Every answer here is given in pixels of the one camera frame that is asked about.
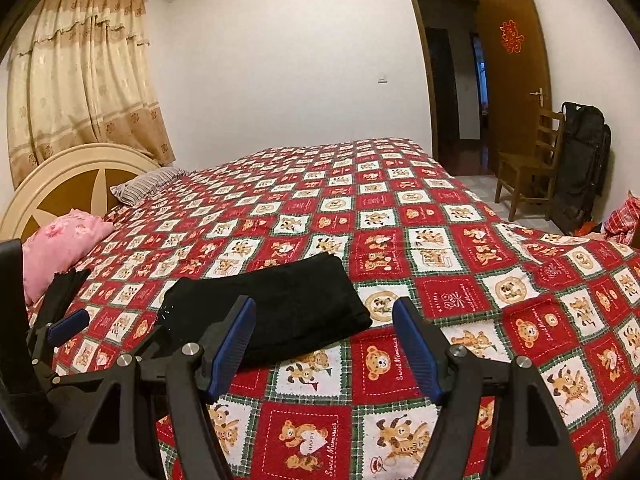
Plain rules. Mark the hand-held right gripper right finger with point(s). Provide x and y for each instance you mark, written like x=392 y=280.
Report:
x=417 y=355

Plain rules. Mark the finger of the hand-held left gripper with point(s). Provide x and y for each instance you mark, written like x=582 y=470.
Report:
x=70 y=327

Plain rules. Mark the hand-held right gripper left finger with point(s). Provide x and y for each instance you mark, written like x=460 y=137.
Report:
x=230 y=350

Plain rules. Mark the black pants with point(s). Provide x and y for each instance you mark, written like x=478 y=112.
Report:
x=300 y=300

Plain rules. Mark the dark cloth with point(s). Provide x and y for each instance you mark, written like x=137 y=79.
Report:
x=65 y=286

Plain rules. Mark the pink pillow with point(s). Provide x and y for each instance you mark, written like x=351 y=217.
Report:
x=65 y=240

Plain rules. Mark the red checkered printed blanket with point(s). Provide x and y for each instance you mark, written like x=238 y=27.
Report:
x=450 y=270

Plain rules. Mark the cream wooden headboard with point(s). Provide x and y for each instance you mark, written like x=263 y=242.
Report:
x=65 y=180

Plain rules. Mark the grey striped pillow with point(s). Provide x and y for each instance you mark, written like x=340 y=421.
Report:
x=145 y=185

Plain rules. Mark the orange object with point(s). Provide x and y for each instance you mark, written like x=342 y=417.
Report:
x=590 y=228

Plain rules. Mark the wooden chair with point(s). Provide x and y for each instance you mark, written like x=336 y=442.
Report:
x=520 y=165

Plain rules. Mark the beige patterned curtain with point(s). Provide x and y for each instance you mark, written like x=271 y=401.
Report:
x=85 y=85

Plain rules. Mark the red plaid cloth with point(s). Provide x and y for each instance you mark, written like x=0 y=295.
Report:
x=622 y=220

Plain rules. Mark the black bag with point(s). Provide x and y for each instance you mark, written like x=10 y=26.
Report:
x=582 y=170

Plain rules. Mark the brown wooden door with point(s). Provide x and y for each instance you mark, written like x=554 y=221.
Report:
x=510 y=110

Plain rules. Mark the red paper door decoration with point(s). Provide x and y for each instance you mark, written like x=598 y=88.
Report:
x=511 y=35

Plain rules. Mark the dark wooden door frame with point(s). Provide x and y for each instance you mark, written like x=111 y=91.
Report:
x=425 y=60

